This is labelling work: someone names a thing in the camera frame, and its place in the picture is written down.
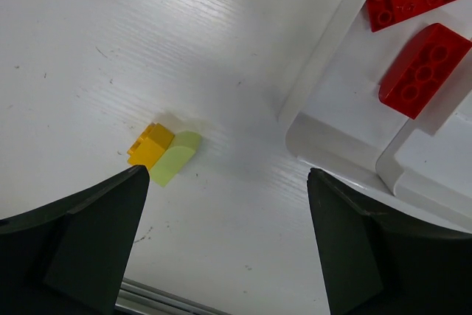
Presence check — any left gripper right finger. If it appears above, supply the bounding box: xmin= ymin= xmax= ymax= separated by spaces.
xmin=308 ymin=168 xmax=471 ymax=314

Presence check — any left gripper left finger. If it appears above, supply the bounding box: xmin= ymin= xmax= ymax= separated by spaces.
xmin=1 ymin=165 xmax=150 ymax=314

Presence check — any yellow and green lego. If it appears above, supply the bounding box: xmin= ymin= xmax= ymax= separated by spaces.
xmin=128 ymin=123 xmax=202 ymax=187

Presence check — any white compartment tray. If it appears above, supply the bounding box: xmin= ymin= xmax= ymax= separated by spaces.
xmin=278 ymin=0 xmax=471 ymax=231

